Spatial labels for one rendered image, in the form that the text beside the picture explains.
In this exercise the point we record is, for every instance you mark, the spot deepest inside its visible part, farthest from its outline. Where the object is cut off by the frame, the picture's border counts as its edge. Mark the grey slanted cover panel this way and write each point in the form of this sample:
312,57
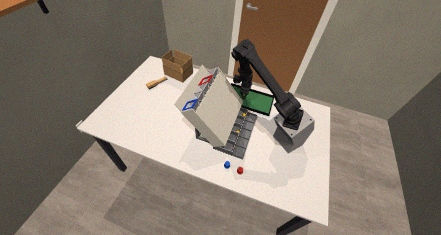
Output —
217,114

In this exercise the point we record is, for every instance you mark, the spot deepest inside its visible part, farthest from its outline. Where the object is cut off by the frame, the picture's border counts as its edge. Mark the brown cardboard box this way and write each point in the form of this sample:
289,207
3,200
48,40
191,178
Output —
179,66

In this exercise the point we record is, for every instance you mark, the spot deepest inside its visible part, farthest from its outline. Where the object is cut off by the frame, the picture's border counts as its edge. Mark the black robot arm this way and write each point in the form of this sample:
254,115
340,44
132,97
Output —
286,104

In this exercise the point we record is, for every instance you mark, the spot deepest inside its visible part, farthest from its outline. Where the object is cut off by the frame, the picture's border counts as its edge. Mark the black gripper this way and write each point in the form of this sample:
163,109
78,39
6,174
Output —
244,90

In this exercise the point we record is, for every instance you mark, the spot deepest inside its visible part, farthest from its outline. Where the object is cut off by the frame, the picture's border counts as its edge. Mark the green tray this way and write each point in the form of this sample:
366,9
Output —
256,101

